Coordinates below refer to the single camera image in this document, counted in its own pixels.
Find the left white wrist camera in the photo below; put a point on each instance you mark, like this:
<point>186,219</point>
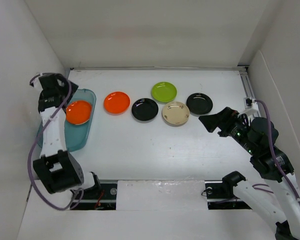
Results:
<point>35,82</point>

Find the beige plate with drawings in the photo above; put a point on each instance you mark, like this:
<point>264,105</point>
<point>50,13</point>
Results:
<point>175,113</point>

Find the black plate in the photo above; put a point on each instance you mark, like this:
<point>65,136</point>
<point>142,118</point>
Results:
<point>199,103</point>
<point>144,109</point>

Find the orange plate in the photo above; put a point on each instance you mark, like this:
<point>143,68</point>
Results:
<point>78,112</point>
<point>116,102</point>

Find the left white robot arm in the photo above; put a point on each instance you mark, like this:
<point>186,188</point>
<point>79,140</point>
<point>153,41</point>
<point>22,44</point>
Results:
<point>60,171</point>

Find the orange plate back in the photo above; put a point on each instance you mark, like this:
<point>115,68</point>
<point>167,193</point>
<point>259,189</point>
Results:
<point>116,102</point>

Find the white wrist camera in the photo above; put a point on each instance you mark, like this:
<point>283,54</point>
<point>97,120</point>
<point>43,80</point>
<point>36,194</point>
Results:
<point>250,107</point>
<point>35,82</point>

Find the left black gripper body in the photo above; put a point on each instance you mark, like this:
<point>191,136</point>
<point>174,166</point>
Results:
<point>63,90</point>

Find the orange plate front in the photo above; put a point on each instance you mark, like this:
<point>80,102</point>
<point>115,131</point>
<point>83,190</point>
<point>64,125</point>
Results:
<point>78,112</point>

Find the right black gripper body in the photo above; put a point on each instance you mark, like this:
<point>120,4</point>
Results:
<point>237,129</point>

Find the black plate right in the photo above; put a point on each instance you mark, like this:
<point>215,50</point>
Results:
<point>199,103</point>

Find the teal plastic bin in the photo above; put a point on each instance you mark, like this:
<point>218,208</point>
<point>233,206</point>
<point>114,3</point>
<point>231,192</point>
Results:
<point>58,134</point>

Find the black plate centre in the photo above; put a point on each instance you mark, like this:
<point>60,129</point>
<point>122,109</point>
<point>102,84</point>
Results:
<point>144,109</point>

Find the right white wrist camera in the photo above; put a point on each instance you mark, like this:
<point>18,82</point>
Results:
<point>250,107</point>

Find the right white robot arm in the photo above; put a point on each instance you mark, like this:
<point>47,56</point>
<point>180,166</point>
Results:
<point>275,168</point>

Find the green plate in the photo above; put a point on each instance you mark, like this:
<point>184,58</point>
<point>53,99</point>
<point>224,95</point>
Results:
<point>164,92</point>

